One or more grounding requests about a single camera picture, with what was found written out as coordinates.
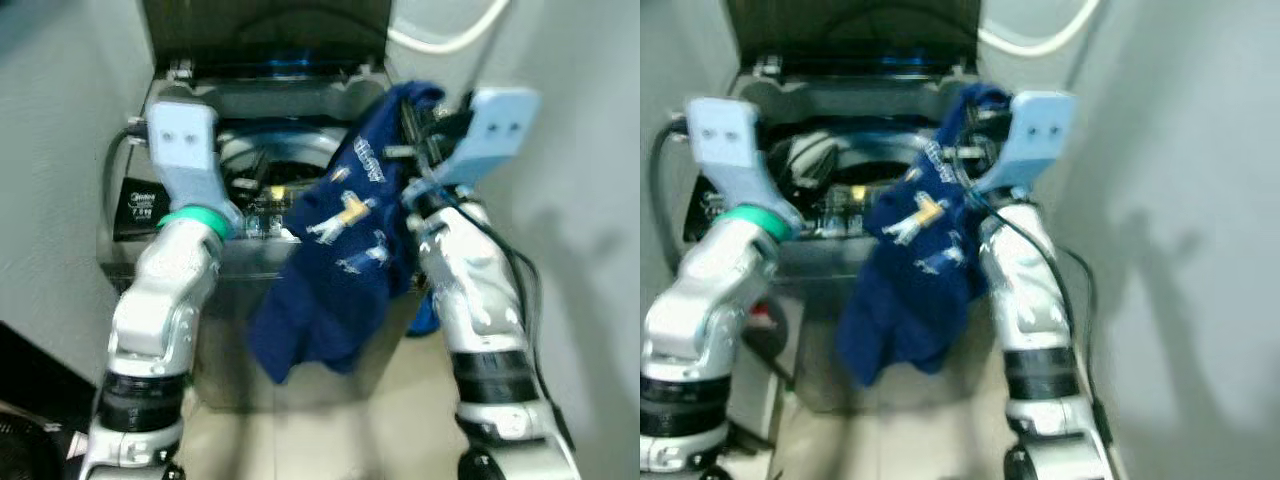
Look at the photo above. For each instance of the light blue left wrist camera mount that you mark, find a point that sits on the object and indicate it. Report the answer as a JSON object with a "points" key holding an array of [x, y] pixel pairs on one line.
{"points": [[185, 140], [725, 140]]}

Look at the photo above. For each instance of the red washer sticker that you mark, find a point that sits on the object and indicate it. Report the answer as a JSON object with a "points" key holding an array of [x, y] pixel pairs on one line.
{"points": [[762, 312]]}

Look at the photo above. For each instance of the white-rimmed washer drum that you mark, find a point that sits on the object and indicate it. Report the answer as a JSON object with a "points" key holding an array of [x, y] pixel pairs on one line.
{"points": [[870, 150], [290, 150]]}

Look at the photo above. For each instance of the blue cloth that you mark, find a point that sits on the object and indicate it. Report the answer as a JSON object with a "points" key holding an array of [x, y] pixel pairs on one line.
{"points": [[425, 315]]}

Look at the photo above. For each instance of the dark washer lid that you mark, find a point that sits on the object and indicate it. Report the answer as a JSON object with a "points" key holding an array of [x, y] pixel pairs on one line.
{"points": [[850, 30], [260, 30]]}

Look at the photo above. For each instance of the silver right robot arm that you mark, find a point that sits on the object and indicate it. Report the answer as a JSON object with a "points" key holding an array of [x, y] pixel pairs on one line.
{"points": [[480, 300], [1030, 300]]}

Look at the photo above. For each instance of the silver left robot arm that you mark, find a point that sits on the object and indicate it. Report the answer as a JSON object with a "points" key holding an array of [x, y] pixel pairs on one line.
{"points": [[700, 300], [160, 300]]}

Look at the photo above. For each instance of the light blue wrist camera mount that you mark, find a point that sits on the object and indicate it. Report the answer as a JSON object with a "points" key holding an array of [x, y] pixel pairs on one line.
{"points": [[1040, 130], [725, 140], [185, 140], [500, 125]]}

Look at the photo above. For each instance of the black round mesh object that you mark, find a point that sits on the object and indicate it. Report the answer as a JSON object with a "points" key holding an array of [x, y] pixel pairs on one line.
{"points": [[25, 445]]}

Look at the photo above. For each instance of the light blue right wrist camera mount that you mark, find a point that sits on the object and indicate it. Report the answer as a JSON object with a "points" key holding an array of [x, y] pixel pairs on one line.
{"points": [[500, 125], [1040, 130]]}

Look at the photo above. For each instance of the navy polo shirt white print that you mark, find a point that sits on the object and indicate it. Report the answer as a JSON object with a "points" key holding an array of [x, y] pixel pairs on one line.
{"points": [[330, 280], [910, 290]]}

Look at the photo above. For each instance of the grey top-load washing machine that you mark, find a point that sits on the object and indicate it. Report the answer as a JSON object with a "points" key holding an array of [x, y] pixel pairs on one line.
{"points": [[840, 215], [130, 215]]}

